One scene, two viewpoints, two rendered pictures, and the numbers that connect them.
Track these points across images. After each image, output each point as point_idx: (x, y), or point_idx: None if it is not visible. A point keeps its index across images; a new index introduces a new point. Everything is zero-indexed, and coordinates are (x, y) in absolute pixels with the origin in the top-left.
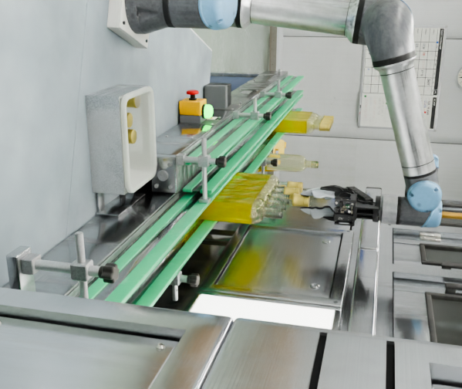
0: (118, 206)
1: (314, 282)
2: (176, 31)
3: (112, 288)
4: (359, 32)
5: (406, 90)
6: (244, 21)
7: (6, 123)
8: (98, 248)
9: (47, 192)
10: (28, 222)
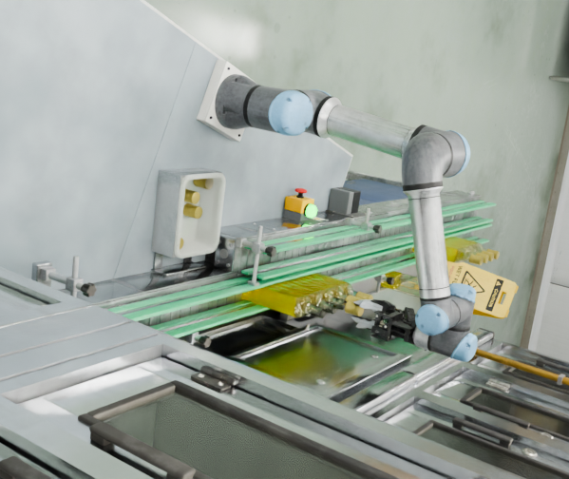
0: (173, 269)
1: (323, 379)
2: None
3: None
4: None
5: (423, 216)
6: (322, 132)
7: (71, 176)
8: (126, 290)
9: (101, 237)
10: (77, 255)
